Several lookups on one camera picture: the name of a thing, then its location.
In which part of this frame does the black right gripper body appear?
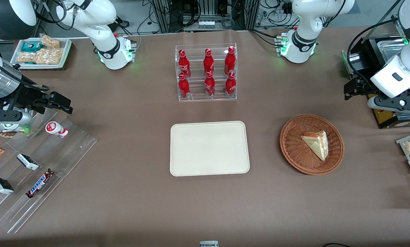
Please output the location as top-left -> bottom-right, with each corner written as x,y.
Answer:
0,85 -> 35,124

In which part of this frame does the triangular sandwich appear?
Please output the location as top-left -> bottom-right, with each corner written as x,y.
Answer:
301,130 -> 329,162

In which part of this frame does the white rectangular snack tray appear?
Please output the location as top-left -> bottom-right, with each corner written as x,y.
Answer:
10,37 -> 72,70

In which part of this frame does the brown wicker basket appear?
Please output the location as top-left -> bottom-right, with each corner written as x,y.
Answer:
280,114 -> 345,176

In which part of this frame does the cream plastic tray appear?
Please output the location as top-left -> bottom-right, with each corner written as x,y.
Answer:
169,121 -> 250,177

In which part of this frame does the white red yogurt bottle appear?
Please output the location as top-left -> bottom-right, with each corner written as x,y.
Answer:
45,121 -> 69,138

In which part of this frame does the black box with steel pans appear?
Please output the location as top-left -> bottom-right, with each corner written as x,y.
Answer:
342,33 -> 410,130

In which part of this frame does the green white cup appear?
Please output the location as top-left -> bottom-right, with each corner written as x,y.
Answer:
0,122 -> 31,135

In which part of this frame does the puffed rice snack pack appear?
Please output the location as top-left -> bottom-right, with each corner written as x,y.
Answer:
40,34 -> 60,49
18,48 -> 64,65

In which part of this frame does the clear acrylic stepped display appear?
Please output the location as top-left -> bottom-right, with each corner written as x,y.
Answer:
0,110 -> 98,234

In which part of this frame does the teal snack packet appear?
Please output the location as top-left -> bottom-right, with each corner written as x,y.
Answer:
21,41 -> 42,52

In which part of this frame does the black white snack box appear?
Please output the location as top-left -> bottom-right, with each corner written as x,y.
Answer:
0,177 -> 14,195
17,153 -> 39,171

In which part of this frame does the Snickers chocolate bar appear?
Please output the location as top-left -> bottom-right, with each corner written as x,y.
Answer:
26,169 -> 55,199

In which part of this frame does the red cola bottle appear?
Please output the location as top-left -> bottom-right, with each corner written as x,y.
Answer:
225,71 -> 237,96
204,71 -> 216,97
224,46 -> 236,75
178,49 -> 191,79
178,73 -> 191,99
203,48 -> 215,74

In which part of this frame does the clear acrylic bottle rack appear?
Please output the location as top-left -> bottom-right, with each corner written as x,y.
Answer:
175,43 -> 238,102

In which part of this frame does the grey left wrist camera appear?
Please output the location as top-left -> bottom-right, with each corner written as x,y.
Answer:
367,96 -> 410,114

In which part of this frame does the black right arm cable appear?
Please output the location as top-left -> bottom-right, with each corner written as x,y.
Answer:
0,53 -> 51,92

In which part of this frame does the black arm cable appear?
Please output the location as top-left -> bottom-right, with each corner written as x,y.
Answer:
0,53 -> 51,92
347,17 -> 408,90

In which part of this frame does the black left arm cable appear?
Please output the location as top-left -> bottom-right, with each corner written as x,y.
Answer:
347,17 -> 408,90

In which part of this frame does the aluminium frame rack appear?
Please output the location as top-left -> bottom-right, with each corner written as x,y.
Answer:
150,0 -> 260,33

